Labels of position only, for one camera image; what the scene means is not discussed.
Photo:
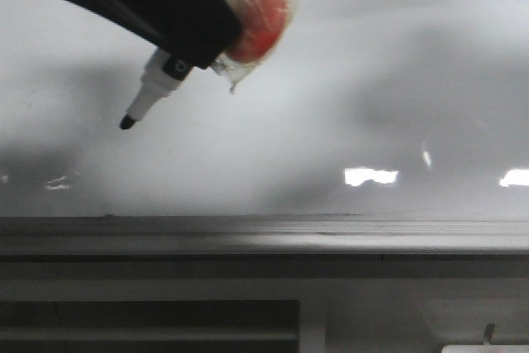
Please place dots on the white dry-erase marker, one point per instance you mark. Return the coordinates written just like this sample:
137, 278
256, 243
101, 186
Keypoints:
162, 75

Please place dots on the red ball taped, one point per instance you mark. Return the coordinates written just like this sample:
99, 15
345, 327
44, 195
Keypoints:
263, 23

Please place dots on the grey aluminium whiteboard tray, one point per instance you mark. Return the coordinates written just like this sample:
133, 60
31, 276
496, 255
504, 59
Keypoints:
327, 234

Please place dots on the white whiteboard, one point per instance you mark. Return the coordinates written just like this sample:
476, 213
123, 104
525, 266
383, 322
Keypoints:
381, 108

